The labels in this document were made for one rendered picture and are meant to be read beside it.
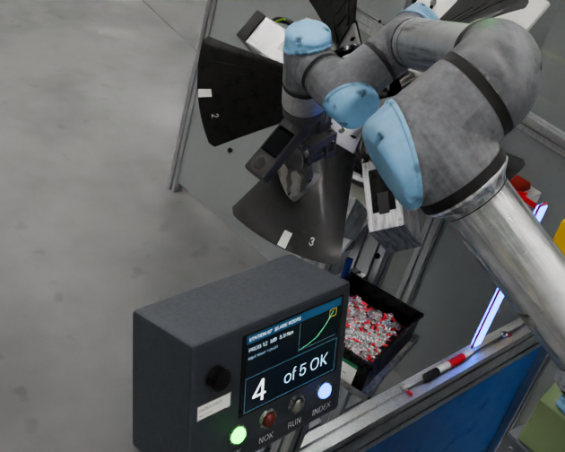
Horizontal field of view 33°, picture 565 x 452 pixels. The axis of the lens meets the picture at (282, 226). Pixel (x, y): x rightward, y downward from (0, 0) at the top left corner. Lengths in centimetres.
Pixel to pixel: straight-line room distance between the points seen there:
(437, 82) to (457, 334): 179
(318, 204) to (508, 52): 80
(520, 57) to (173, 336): 49
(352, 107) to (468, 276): 136
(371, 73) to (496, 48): 40
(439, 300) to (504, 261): 170
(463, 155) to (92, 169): 267
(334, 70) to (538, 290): 51
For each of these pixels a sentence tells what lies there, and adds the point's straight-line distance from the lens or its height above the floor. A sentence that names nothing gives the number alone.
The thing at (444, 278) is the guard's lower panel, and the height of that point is 44.
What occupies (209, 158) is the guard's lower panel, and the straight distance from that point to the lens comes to 339.
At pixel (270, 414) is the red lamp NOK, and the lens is 118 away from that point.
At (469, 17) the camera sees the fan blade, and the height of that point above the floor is 137.
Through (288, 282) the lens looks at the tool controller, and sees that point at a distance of 118.
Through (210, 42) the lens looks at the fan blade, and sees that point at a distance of 201.
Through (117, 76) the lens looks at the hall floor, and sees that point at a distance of 433.
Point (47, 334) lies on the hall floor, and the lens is 289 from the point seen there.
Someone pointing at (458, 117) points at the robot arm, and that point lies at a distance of 107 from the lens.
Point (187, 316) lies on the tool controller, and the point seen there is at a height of 124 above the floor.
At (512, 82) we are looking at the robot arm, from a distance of 109.
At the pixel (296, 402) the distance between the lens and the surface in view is 120.
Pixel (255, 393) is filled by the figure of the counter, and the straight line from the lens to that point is 114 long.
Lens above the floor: 194
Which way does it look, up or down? 33 degrees down
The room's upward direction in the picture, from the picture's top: 17 degrees clockwise
